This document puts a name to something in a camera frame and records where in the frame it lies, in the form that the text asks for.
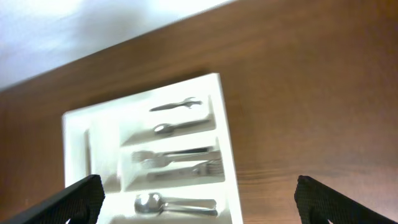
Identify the white plastic cutlery tray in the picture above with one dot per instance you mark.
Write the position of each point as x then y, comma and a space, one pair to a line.
100, 139

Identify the silver fork tines down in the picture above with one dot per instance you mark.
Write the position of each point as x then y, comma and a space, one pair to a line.
207, 168

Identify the silver fork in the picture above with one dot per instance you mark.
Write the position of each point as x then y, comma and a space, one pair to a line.
164, 161

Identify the large silver spoon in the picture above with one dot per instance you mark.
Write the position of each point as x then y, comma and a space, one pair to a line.
153, 203

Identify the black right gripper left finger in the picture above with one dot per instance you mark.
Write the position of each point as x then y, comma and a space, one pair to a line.
81, 202

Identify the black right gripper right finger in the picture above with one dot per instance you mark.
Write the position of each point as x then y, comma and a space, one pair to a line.
319, 204

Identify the silver fork diagonal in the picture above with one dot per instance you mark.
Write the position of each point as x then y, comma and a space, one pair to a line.
140, 156

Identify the small silver spoon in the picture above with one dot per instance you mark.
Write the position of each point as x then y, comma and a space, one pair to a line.
169, 128
188, 102

